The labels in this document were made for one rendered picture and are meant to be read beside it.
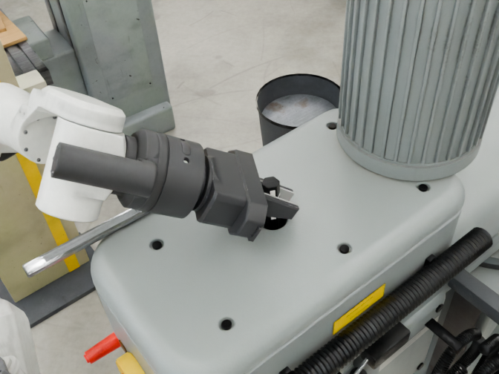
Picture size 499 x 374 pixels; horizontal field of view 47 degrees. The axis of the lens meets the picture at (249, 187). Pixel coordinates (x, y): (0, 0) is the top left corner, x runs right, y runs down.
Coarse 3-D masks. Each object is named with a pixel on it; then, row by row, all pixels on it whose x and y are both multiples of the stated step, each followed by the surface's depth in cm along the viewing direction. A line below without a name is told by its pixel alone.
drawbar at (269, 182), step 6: (264, 180) 67; (270, 180) 67; (276, 180) 67; (264, 186) 67; (270, 186) 67; (276, 186) 67; (264, 192) 68; (276, 192) 67; (270, 222) 71; (276, 222) 71; (264, 228) 73; (270, 228) 71; (276, 228) 72
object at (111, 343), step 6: (108, 336) 82; (114, 336) 81; (102, 342) 81; (108, 342) 81; (114, 342) 81; (90, 348) 81; (96, 348) 80; (102, 348) 80; (108, 348) 81; (114, 348) 81; (90, 354) 80; (96, 354) 80; (102, 354) 80; (90, 360) 80; (96, 360) 80
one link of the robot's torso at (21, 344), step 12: (0, 300) 95; (0, 312) 93; (12, 312) 94; (24, 312) 100; (0, 324) 92; (12, 324) 94; (24, 324) 97; (0, 336) 92; (12, 336) 94; (24, 336) 96; (0, 348) 92; (12, 348) 93; (24, 348) 96; (24, 360) 95; (36, 360) 100; (36, 372) 99
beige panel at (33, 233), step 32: (0, 64) 217; (0, 192) 248; (32, 192) 259; (0, 224) 257; (32, 224) 269; (64, 224) 281; (0, 256) 267; (32, 256) 279; (0, 288) 297; (32, 288) 291; (64, 288) 294; (32, 320) 282
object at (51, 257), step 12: (120, 216) 72; (132, 216) 72; (96, 228) 71; (108, 228) 71; (120, 228) 72; (72, 240) 70; (84, 240) 70; (96, 240) 70; (48, 252) 69; (60, 252) 69; (72, 252) 69; (24, 264) 68; (36, 264) 68; (48, 264) 68
